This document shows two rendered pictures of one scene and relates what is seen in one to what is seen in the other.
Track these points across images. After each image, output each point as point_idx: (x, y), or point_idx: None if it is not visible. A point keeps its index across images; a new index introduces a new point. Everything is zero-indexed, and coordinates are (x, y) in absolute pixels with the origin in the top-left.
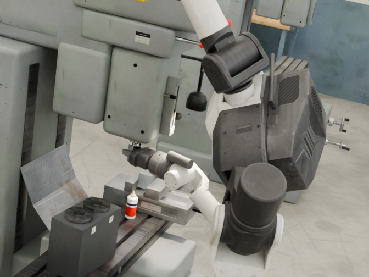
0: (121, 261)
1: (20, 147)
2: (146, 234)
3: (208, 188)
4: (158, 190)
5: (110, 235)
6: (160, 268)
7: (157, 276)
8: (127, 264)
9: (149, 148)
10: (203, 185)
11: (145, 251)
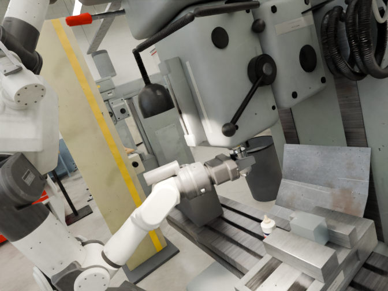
0: (194, 234)
1: (279, 125)
2: (230, 256)
3: (133, 219)
4: (266, 239)
5: (185, 201)
6: (204, 286)
7: (193, 280)
8: (205, 248)
9: (224, 160)
10: (135, 210)
11: (239, 278)
